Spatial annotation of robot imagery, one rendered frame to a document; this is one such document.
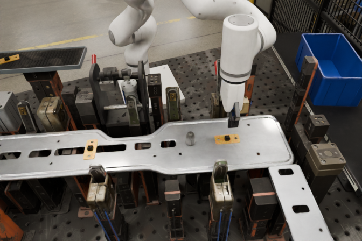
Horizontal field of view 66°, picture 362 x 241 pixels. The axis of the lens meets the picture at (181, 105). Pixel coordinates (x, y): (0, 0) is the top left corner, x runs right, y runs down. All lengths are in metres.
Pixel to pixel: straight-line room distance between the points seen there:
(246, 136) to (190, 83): 0.78
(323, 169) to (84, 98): 0.83
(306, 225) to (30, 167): 0.84
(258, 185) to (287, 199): 0.09
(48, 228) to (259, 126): 0.88
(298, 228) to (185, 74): 1.17
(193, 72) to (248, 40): 1.11
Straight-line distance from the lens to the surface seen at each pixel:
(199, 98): 1.58
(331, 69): 1.34
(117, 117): 1.13
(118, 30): 1.30
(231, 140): 0.97
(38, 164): 1.04
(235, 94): 0.77
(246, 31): 0.68
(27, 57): 1.26
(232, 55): 0.71
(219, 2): 0.78
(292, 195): 0.89
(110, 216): 0.91
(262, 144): 0.98
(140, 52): 1.41
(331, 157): 0.94
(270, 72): 1.82
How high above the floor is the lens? 1.74
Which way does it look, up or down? 43 degrees down
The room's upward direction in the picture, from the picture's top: 3 degrees counter-clockwise
